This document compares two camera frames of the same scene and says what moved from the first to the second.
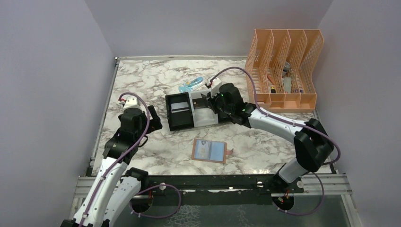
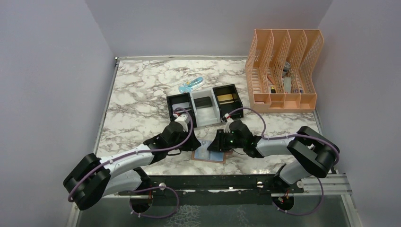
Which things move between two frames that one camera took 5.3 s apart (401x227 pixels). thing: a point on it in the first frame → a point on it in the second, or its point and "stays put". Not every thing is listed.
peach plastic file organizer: (283, 62) stays put
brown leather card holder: (218, 151) stays put
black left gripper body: (141, 132) → (182, 136)
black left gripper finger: (155, 123) → (194, 143)
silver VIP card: (202, 149) stays put
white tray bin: (203, 116) stays put
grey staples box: (287, 84) stays put
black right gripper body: (217, 105) → (229, 142)
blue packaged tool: (189, 85) stays put
